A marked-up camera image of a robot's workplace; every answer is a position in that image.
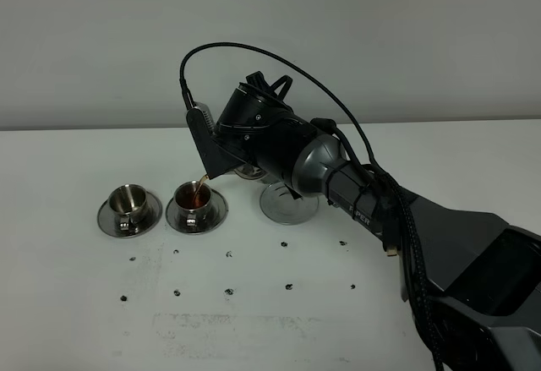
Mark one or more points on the left stainless steel saucer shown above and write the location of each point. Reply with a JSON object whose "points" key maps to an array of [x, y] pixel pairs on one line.
{"points": [[110, 224]]}

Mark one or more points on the left stainless steel teacup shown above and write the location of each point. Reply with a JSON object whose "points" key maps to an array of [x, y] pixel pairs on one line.
{"points": [[130, 205]]}

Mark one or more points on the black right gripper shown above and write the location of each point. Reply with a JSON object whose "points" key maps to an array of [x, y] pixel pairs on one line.
{"points": [[256, 128]]}

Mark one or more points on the stainless steel teapot saucer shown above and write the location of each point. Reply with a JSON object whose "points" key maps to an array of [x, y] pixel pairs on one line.
{"points": [[278, 204]]}

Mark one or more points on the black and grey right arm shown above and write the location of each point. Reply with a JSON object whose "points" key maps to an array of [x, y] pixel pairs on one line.
{"points": [[471, 279]]}

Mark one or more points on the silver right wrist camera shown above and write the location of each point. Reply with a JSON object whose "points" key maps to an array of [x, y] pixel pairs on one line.
{"points": [[209, 120]]}

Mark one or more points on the right stainless steel saucer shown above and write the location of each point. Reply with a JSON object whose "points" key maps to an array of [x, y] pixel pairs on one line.
{"points": [[217, 215]]}

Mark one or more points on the right stainless steel teacup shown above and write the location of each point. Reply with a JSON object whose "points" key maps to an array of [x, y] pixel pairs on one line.
{"points": [[192, 201]]}

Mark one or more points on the stainless steel teacup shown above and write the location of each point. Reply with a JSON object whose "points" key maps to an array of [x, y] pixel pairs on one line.
{"points": [[192, 201], [130, 205]]}

